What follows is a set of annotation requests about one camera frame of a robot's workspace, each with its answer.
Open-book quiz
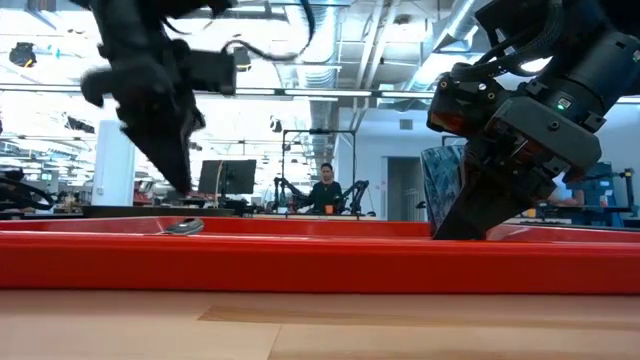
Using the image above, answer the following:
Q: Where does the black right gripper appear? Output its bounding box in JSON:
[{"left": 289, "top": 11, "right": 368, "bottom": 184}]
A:
[{"left": 432, "top": 93, "right": 604, "bottom": 242}]

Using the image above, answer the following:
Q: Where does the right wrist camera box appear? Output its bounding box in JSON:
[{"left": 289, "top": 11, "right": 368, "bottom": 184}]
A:
[{"left": 426, "top": 73, "right": 497, "bottom": 137}]

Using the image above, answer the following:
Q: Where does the black computer monitor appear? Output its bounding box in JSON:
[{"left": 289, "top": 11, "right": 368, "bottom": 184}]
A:
[{"left": 197, "top": 159, "right": 258, "bottom": 197}]

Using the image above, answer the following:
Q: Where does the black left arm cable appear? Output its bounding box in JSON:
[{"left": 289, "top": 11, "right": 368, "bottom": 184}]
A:
[{"left": 219, "top": 0, "right": 317, "bottom": 63}]

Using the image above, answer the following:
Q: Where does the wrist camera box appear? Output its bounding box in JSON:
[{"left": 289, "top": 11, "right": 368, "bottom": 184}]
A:
[
  {"left": 426, "top": 73, "right": 497, "bottom": 137},
  {"left": 187, "top": 48, "right": 237, "bottom": 97}
]

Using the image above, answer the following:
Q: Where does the red plastic tray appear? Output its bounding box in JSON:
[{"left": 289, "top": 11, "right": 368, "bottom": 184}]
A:
[{"left": 0, "top": 215, "right": 640, "bottom": 295}]

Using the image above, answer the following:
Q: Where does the silver ceiling duct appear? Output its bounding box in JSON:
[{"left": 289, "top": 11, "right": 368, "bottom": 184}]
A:
[{"left": 285, "top": 3, "right": 342, "bottom": 90}]

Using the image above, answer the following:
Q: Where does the black metal frame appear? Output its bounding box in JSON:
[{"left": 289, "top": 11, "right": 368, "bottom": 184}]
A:
[{"left": 281, "top": 128, "right": 358, "bottom": 217}]

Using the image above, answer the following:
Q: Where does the metal spoon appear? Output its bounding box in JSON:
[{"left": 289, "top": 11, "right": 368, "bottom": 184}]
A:
[{"left": 160, "top": 217, "right": 206, "bottom": 237}]

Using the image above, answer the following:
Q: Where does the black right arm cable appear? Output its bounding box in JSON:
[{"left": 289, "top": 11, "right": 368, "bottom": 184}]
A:
[{"left": 449, "top": 0, "right": 569, "bottom": 85}]

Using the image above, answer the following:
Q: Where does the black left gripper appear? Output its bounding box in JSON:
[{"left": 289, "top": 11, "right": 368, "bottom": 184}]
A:
[{"left": 79, "top": 42, "right": 207, "bottom": 196}]

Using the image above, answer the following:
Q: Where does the black ceiling device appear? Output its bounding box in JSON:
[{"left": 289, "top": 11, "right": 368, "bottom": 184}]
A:
[{"left": 8, "top": 41, "right": 38, "bottom": 69}]

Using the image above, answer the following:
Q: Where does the white round pillar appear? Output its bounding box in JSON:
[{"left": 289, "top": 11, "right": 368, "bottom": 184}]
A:
[{"left": 91, "top": 118, "right": 137, "bottom": 208}]

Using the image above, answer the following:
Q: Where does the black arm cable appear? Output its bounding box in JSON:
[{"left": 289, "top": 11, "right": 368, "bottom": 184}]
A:
[
  {"left": 449, "top": 0, "right": 569, "bottom": 85},
  {"left": 219, "top": 0, "right": 317, "bottom": 63}
]

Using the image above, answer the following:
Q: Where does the dark monitor with blue screen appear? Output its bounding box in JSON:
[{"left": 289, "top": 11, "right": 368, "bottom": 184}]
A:
[{"left": 567, "top": 161, "right": 615, "bottom": 207}]

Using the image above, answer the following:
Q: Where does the person standing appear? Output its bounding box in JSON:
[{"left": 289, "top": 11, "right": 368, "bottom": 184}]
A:
[{"left": 303, "top": 162, "right": 345, "bottom": 216}]

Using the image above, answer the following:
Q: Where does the blue patterned cup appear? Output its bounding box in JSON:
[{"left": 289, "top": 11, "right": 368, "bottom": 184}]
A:
[{"left": 420, "top": 144, "right": 467, "bottom": 234}]

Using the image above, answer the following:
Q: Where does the grey door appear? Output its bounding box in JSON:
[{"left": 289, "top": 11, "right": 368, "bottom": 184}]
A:
[{"left": 386, "top": 156, "right": 426, "bottom": 222}]

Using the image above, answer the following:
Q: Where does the thick black cable loop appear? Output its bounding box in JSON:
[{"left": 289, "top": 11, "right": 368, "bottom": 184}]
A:
[{"left": 0, "top": 168, "right": 56, "bottom": 212}]

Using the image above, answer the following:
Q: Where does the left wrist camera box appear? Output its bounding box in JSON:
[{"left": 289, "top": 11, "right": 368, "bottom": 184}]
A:
[{"left": 187, "top": 48, "right": 237, "bottom": 97}]

